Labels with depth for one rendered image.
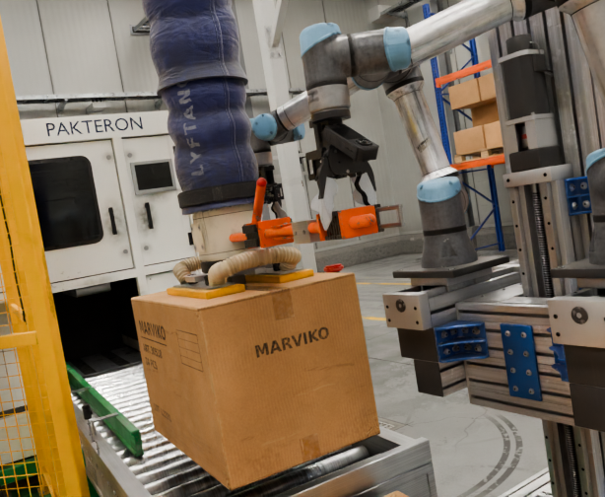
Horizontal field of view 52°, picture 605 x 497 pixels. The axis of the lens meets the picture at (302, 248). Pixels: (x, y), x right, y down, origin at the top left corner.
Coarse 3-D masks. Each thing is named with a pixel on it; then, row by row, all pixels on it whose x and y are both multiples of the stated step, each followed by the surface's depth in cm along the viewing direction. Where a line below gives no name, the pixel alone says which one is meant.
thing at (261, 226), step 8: (248, 224) 144; (256, 224) 138; (264, 224) 138; (272, 224) 139; (280, 224) 140; (248, 232) 140; (256, 232) 138; (248, 240) 141; (256, 240) 138; (264, 240) 138; (272, 240) 139; (280, 240) 140; (288, 240) 140; (248, 248) 144
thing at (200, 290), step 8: (208, 280) 153; (168, 288) 172; (176, 288) 167; (184, 288) 163; (192, 288) 157; (200, 288) 151; (208, 288) 147; (216, 288) 148; (224, 288) 146; (232, 288) 147; (240, 288) 148; (184, 296) 159; (192, 296) 153; (200, 296) 148; (208, 296) 144; (216, 296) 145
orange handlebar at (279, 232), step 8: (360, 216) 107; (368, 216) 107; (288, 224) 130; (312, 224) 118; (352, 224) 107; (360, 224) 106; (368, 224) 107; (264, 232) 137; (272, 232) 134; (280, 232) 130; (288, 232) 127; (312, 232) 119; (232, 240) 155; (240, 240) 151
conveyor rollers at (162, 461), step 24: (96, 384) 316; (120, 384) 306; (144, 384) 301; (120, 408) 261; (144, 408) 256; (144, 432) 228; (120, 456) 206; (144, 456) 202; (168, 456) 197; (336, 456) 175; (360, 456) 176; (144, 480) 183; (168, 480) 178; (192, 480) 174; (216, 480) 175; (264, 480) 172; (288, 480) 166; (312, 480) 162
